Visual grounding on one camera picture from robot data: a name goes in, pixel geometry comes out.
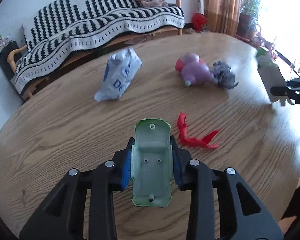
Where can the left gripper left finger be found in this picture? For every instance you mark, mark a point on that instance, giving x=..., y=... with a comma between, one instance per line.
x=61, y=214

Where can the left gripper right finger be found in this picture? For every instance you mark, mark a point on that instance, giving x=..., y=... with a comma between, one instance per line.
x=222, y=195

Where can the green plastic toy car shell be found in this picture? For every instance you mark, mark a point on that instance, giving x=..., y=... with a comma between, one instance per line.
x=152, y=163

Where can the small crumpled foil wrapper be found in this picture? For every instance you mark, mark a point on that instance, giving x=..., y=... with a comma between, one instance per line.
x=223, y=76

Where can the potted plant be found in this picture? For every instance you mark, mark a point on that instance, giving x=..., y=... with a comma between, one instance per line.
x=248, y=17

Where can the pink purple toy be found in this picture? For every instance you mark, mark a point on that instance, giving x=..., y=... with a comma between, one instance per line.
x=193, y=70

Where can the orange brown curtain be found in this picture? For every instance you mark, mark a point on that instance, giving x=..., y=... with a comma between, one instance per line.
x=222, y=15

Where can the red bag on floor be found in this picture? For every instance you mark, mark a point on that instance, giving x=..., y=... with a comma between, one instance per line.
x=199, y=21

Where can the crumpled blue white bag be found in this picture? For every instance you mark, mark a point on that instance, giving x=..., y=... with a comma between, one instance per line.
x=120, y=70

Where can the brown plush toy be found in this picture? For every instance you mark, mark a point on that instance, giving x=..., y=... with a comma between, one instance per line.
x=154, y=3

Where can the black white striped blanket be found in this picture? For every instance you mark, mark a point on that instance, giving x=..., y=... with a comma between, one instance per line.
x=95, y=25

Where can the wooden sofa frame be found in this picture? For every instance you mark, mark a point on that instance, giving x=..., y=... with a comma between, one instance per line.
x=90, y=35

